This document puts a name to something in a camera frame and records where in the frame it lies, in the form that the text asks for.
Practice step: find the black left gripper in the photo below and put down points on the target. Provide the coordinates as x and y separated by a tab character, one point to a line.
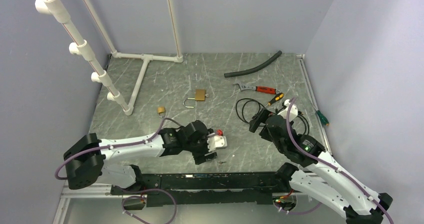
200	157

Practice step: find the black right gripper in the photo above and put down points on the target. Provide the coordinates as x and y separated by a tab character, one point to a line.
260	117

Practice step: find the large brass padlock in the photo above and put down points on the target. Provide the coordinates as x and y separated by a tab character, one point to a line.
199	96

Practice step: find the small brass padlock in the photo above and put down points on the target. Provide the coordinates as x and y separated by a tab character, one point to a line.
161	111

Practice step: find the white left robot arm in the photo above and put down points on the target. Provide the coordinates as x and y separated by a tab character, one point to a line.
93	160

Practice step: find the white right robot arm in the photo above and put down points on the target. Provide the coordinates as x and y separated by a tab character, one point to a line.
313	171

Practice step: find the yellow black screwdriver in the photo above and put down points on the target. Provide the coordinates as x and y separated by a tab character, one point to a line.
275	99

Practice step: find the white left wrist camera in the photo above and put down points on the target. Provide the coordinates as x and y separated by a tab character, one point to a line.
216	141

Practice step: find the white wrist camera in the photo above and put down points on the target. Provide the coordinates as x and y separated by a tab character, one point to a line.
289	111
216	141

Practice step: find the red handled adjustable wrench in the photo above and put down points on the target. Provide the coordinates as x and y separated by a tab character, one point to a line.
261	89

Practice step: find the green handled screwdriver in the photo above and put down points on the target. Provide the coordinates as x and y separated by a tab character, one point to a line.
322	118

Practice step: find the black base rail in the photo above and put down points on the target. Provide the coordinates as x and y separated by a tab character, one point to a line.
212	188

